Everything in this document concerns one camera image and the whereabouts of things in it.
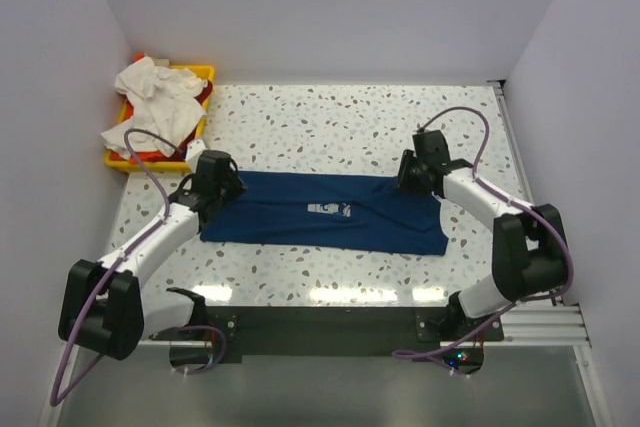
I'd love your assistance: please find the blue printed t-shirt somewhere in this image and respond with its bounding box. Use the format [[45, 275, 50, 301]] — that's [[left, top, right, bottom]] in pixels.
[[200, 171, 448, 256]]

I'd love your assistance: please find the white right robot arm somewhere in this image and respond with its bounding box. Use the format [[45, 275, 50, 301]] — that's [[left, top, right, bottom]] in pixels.
[[396, 128, 573, 340]]

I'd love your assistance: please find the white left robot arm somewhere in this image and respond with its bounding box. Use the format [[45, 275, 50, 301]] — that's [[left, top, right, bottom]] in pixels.
[[58, 150, 247, 360]]

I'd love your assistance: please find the red t-shirt in bin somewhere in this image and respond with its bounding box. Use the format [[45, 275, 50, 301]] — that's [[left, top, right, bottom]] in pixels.
[[179, 80, 213, 150]]

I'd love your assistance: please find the white crumpled t-shirt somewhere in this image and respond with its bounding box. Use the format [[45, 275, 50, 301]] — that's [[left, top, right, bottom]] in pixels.
[[101, 56, 210, 159]]

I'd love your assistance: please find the yellow plastic bin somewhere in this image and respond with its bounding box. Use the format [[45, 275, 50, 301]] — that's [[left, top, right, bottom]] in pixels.
[[104, 65, 215, 173]]

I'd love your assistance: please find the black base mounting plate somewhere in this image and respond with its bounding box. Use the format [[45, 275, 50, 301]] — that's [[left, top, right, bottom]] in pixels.
[[144, 305, 504, 368]]

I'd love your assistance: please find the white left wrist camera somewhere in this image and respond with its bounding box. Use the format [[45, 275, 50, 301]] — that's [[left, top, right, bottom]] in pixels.
[[184, 137, 208, 171]]

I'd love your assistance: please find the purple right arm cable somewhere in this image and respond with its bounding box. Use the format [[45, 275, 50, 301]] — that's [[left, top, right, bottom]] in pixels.
[[392, 106, 576, 364]]

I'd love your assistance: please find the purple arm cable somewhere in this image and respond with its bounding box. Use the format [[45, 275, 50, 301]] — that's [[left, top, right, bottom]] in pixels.
[[49, 127, 191, 407], [392, 106, 576, 364]]

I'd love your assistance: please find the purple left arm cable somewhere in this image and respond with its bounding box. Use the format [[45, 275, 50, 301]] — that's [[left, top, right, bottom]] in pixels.
[[49, 127, 191, 407]]

